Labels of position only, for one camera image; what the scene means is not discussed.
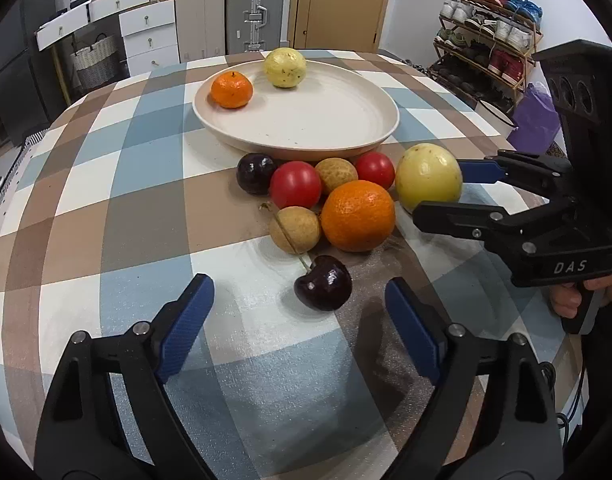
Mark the cream round plate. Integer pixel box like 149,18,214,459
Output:
192,61,400,162

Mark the purple bag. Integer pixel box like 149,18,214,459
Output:
508,82,561,155

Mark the wooden door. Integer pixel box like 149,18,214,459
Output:
287,0,388,53

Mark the beige suitcase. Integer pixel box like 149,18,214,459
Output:
175,0,227,63

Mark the shoe rack with shoes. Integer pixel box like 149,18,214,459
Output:
428,0,544,114

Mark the small mandarin orange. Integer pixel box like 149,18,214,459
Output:
210,70,254,110

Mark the woven laundry basket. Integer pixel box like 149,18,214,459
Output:
70,32,121,91

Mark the pale yellow spotted fruit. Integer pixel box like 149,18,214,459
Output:
263,48,307,89

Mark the silver suitcase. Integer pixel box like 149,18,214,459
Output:
225,0,284,54

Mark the green-yellow passion fruit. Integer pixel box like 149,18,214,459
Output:
395,143,463,212

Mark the person's right hand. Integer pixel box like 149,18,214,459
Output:
548,259,612,319

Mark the red cherry tomato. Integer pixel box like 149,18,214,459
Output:
269,160,322,209
353,152,396,190

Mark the large orange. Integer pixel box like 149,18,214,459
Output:
320,180,396,252

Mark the brown longan with stem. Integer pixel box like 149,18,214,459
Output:
259,202,321,270

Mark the dark cherry with stem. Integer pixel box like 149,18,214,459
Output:
294,255,353,311

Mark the checkered tablecloth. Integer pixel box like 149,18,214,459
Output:
0,55,580,479

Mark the white drawer desk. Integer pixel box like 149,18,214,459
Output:
36,0,180,76

